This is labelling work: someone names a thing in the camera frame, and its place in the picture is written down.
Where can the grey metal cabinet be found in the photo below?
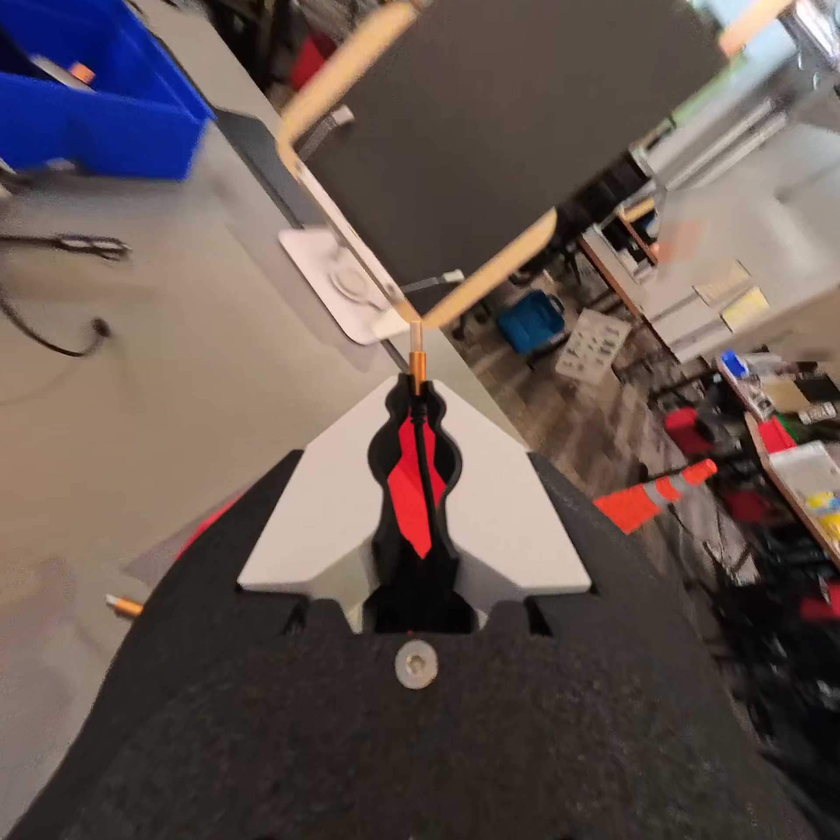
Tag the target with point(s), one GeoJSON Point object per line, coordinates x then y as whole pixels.
{"type": "Point", "coordinates": [754, 229]}

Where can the cluttered wooden table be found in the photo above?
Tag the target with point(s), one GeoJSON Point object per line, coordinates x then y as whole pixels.
{"type": "Point", "coordinates": [800, 472]}

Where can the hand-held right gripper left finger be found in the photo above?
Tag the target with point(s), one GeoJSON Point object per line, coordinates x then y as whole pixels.
{"type": "Point", "coordinates": [315, 518]}

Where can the orange traffic cone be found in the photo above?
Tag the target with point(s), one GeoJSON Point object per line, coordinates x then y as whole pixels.
{"type": "Point", "coordinates": [630, 505]}

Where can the red storage box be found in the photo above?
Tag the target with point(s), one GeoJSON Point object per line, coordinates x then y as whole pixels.
{"type": "Point", "coordinates": [682, 430]}

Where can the red plastic bin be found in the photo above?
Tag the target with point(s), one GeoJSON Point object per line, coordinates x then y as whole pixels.
{"type": "Point", "coordinates": [407, 485]}

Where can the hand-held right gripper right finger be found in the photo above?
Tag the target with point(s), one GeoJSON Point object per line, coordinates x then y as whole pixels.
{"type": "Point", "coordinates": [518, 518]}

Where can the blue storage box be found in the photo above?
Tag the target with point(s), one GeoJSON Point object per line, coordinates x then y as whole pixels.
{"type": "Point", "coordinates": [528, 321]}

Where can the grey usb hub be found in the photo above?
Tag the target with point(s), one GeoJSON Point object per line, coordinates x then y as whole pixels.
{"type": "Point", "coordinates": [52, 69]}

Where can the blue plastic bin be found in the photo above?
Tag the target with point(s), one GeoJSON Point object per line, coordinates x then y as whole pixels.
{"type": "Point", "coordinates": [131, 131]}

